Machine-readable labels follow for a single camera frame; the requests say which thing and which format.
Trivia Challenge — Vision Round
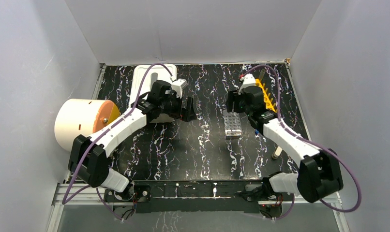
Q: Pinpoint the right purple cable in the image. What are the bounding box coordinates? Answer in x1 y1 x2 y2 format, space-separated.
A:
241 64 363 220

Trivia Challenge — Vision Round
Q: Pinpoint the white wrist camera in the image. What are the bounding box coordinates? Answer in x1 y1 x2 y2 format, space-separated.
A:
238 73 256 95
171 79 188 99

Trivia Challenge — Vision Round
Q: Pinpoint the purple cable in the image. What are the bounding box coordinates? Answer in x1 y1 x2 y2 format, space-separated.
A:
61 63 174 221
241 64 363 220

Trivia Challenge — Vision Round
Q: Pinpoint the beige plastic bin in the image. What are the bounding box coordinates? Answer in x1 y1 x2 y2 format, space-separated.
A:
150 114 174 123

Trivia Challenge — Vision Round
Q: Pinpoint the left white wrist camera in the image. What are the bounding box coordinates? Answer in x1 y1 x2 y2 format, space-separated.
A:
171 79 188 99

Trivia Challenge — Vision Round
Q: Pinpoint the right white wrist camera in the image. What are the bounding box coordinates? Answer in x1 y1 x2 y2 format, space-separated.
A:
238 73 256 95

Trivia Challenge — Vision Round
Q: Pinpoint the white bin lid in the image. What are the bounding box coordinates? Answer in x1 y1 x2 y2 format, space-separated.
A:
127 64 177 111

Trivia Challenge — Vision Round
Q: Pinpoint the yellow test tube rack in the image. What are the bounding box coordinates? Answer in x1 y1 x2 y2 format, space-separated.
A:
255 79 277 113

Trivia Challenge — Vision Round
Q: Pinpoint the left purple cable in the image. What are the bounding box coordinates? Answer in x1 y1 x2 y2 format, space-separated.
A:
61 63 174 221

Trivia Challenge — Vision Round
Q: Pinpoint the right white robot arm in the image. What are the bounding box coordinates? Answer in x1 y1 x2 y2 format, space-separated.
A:
226 86 344 203

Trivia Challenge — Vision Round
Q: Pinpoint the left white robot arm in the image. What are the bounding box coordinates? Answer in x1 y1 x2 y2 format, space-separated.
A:
68 79 196 201

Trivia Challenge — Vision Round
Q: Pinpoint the white cylindrical centrifuge drum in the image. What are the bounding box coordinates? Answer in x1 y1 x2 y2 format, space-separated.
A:
54 99 120 152

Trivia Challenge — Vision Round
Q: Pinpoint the metal perforated tube rack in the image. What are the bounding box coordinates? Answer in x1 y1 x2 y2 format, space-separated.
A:
223 111 243 140

